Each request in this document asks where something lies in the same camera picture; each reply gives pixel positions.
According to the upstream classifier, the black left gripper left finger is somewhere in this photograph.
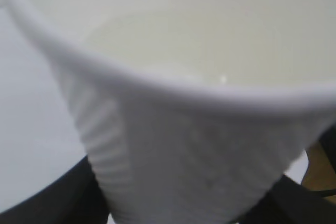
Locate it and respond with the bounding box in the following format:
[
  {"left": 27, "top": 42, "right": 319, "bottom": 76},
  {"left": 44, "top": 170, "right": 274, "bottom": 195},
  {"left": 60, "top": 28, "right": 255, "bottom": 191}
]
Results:
[{"left": 1, "top": 157, "right": 109, "bottom": 223}]

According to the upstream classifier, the white paper cup green logo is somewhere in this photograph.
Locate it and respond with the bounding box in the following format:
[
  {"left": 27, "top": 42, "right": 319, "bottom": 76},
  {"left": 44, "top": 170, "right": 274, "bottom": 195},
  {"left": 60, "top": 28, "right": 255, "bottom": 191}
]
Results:
[{"left": 6, "top": 0, "right": 335, "bottom": 223}]

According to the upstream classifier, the black frame under table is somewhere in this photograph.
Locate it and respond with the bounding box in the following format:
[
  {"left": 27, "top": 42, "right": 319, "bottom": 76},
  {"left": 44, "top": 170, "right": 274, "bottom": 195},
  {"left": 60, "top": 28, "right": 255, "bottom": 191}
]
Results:
[{"left": 319, "top": 126, "right": 335, "bottom": 165}]

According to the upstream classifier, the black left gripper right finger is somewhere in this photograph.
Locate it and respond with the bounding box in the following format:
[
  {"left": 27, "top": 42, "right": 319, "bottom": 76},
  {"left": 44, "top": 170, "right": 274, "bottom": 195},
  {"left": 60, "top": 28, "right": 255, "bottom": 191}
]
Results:
[{"left": 239, "top": 175, "right": 335, "bottom": 224}]

